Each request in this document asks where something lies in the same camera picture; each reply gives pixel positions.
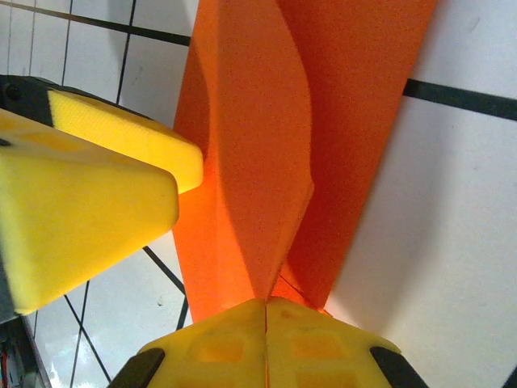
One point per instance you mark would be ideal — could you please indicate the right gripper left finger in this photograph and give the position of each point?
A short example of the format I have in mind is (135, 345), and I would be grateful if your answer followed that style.
(210, 351)

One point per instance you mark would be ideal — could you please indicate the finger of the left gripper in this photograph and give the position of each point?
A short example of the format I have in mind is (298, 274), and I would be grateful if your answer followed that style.
(81, 226)
(133, 137)

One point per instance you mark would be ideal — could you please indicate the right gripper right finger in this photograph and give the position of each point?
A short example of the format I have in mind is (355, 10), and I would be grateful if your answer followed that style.
(323, 347)

